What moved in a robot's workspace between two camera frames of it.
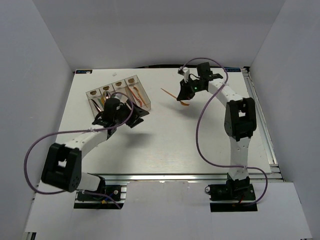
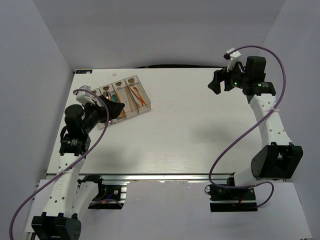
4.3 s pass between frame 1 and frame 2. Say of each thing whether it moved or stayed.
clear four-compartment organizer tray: stayed
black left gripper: moved
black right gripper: moved
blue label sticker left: stayed
